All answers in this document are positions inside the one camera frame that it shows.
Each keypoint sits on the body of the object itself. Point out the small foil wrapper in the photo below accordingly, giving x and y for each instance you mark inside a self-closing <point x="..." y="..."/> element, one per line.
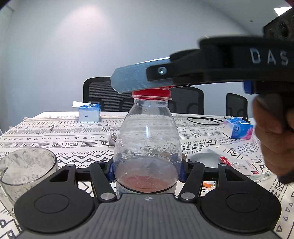
<point x="112" y="139"/>

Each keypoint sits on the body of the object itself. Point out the black office chair middle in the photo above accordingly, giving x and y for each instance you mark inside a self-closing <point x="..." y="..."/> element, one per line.
<point x="189" y="100"/>

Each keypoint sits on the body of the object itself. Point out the black office chair right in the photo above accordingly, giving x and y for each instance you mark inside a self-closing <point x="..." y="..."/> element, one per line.
<point x="236" y="105"/>

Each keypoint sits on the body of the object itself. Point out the red bottle cap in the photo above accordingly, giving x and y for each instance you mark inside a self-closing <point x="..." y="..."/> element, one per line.
<point x="153" y="94"/>

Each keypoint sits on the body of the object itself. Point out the red white card package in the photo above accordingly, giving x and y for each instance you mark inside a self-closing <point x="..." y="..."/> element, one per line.
<point x="246" y="167"/>

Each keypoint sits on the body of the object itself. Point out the clear drinking glass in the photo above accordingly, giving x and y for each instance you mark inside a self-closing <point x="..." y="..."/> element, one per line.
<point x="23" y="169"/>

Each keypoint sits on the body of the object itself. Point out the blue white tissue box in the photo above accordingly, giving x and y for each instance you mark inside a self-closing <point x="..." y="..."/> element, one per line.
<point x="88" y="112"/>

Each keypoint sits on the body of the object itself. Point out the blue pink tissue pack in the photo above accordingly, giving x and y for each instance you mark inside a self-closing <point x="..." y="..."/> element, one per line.
<point x="237" y="128"/>

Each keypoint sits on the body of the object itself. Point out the black mesh office chair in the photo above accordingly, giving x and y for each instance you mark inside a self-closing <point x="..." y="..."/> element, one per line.
<point x="98" y="90"/>

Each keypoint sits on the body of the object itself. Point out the clear plastic bottle red label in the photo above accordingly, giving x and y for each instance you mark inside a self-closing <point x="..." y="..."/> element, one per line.
<point x="147" y="154"/>

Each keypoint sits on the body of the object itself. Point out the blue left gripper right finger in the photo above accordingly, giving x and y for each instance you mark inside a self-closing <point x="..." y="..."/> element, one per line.
<point x="184" y="171"/>

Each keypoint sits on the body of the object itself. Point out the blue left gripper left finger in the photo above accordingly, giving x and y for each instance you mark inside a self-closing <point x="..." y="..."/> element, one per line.
<point x="111" y="174"/>

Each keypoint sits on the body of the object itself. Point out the patterned white tablecloth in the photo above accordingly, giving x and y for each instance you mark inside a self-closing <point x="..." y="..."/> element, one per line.
<point x="84" y="143"/>

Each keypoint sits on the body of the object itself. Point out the finger of the light blue right gripper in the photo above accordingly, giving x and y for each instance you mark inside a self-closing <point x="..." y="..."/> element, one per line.
<point x="131" y="78"/>

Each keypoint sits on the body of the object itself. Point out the person's right hand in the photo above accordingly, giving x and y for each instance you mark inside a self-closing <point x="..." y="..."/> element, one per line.
<point x="276" y="141"/>

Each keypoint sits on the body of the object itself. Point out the white face mask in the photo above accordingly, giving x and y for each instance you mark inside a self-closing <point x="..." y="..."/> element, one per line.
<point x="208" y="157"/>

